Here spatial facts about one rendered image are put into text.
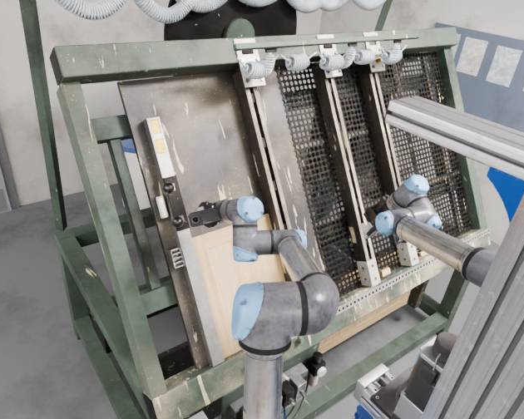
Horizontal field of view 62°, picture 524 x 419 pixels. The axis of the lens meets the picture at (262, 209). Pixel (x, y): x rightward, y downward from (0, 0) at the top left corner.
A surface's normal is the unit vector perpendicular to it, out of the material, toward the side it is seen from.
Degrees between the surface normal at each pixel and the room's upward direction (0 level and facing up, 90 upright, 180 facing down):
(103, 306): 0
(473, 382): 90
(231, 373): 58
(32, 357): 0
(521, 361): 90
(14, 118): 90
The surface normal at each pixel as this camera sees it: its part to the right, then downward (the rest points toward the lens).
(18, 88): 0.60, 0.46
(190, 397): 0.55, -0.06
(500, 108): -0.80, 0.26
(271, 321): 0.17, 0.14
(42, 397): 0.08, -0.85
